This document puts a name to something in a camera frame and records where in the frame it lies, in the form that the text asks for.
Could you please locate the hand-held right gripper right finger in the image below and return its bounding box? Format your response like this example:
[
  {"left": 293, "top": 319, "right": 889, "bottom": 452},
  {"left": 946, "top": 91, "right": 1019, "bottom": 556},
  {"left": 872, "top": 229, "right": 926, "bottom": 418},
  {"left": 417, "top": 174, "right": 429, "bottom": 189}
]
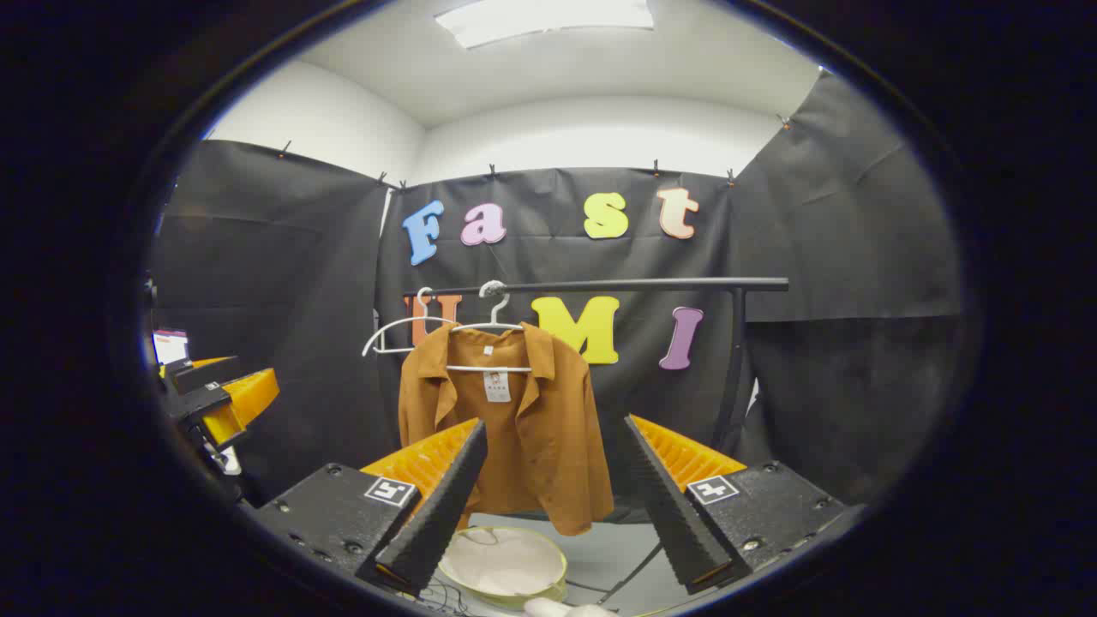
[{"left": 623, "top": 415, "right": 847, "bottom": 595}]

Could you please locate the brown shirt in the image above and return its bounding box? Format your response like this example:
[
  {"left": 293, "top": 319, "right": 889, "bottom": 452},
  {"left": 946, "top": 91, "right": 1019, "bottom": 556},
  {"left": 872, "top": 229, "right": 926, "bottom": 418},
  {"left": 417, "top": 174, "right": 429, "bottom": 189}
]
[{"left": 397, "top": 321, "right": 615, "bottom": 536}]

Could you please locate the white clothes hanger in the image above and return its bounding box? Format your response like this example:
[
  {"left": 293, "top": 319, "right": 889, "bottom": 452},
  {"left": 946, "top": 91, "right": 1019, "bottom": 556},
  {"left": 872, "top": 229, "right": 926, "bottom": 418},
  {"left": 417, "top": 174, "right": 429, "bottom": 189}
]
[
  {"left": 446, "top": 280, "right": 534, "bottom": 374},
  {"left": 362, "top": 287, "right": 455, "bottom": 358}
]

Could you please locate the black clothes rack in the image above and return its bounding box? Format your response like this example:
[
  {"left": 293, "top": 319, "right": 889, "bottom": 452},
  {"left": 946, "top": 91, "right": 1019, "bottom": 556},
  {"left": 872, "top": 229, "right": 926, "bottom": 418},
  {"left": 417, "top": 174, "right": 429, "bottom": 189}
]
[{"left": 429, "top": 276, "right": 789, "bottom": 601}]

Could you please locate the ceiling light panel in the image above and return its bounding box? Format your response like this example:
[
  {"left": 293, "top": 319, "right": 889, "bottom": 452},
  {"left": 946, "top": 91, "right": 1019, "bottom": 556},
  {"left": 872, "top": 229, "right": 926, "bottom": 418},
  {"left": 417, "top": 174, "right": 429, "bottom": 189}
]
[{"left": 435, "top": 0, "right": 656, "bottom": 50}]

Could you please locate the white laundry hamper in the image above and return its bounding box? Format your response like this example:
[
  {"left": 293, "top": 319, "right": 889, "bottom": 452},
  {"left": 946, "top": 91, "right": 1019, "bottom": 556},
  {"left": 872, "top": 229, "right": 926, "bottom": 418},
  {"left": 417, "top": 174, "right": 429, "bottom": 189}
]
[{"left": 437, "top": 525, "right": 569, "bottom": 611}]

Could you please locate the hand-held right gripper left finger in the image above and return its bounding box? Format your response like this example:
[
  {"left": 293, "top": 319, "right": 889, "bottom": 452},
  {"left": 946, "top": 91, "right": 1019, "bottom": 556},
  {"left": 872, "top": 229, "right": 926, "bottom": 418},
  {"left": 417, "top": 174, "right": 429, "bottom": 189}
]
[{"left": 240, "top": 416, "right": 489, "bottom": 596}]

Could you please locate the white cloth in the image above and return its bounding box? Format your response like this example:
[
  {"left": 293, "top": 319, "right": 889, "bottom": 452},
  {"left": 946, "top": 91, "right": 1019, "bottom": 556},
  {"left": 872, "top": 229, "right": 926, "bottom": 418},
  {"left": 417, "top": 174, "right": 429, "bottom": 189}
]
[{"left": 523, "top": 598, "right": 620, "bottom": 617}]

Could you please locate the small monitor screen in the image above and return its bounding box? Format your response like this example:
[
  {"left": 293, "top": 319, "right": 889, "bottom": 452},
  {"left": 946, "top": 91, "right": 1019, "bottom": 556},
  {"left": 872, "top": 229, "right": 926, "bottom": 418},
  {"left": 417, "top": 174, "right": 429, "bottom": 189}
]
[{"left": 153, "top": 328, "right": 191, "bottom": 367}]

